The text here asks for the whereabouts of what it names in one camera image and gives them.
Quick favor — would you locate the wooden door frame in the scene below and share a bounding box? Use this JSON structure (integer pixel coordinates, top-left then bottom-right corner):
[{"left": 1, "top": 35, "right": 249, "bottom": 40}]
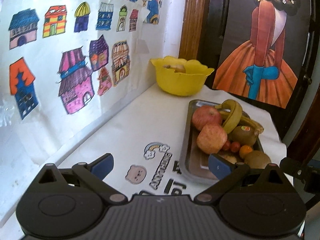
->
[{"left": 179, "top": 0, "right": 210, "bottom": 60}]

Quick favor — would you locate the yellow banana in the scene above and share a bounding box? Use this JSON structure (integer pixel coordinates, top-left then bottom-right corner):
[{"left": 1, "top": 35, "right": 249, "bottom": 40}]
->
[{"left": 215, "top": 99, "right": 242, "bottom": 134}]

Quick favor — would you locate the fruit in yellow bowl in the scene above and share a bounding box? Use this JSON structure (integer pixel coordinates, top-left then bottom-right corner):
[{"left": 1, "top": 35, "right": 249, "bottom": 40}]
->
[{"left": 163, "top": 64, "right": 186, "bottom": 73}]

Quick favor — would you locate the pale pink apple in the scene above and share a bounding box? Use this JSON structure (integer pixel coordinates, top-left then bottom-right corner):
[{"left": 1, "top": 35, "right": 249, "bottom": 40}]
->
[{"left": 196, "top": 124, "right": 228, "bottom": 154}]

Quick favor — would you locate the orange dress girl poster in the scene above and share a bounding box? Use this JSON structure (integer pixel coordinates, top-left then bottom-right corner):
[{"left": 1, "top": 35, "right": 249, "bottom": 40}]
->
[{"left": 213, "top": 0, "right": 300, "bottom": 108}]

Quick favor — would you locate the small brown kiwi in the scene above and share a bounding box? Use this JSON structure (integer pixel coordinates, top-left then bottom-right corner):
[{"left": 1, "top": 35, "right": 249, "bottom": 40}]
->
[{"left": 219, "top": 153, "right": 238, "bottom": 164}]

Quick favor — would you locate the red cherry tomato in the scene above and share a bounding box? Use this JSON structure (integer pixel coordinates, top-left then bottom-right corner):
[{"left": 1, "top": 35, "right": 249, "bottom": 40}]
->
[
  {"left": 222, "top": 140, "right": 231, "bottom": 151},
  {"left": 230, "top": 141, "right": 241, "bottom": 153}
]

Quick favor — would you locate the steel rectangular tray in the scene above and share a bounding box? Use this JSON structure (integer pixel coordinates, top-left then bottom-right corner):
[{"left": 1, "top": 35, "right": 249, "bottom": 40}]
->
[{"left": 179, "top": 100, "right": 264, "bottom": 185}]

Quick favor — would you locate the brownish banana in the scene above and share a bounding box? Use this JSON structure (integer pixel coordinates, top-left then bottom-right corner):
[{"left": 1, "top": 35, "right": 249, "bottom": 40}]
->
[{"left": 218, "top": 109, "right": 265, "bottom": 135}]

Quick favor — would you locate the paper sheet with house drawings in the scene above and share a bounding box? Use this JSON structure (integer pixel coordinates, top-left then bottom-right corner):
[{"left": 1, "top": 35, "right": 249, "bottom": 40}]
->
[{"left": 1, "top": 0, "right": 148, "bottom": 164}]

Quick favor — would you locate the small orange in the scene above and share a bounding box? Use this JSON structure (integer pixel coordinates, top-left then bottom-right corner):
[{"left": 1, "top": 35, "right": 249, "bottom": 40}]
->
[{"left": 239, "top": 145, "right": 253, "bottom": 159}]

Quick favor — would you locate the yellow plastic bowl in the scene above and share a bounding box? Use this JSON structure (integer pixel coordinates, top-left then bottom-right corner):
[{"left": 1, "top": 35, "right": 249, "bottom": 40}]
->
[{"left": 150, "top": 56, "right": 215, "bottom": 96}]

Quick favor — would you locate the kiwi with sticker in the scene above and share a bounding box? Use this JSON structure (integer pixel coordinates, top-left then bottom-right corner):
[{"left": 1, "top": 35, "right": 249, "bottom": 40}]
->
[{"left": 229, "top": 125, "right": 259, "bottom": 146}]

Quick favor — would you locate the red apple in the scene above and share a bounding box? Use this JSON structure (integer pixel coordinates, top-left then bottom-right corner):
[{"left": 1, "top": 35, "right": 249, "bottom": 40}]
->
[{"left": 191, "top": 105, "right": 222, "bottom": 131}]

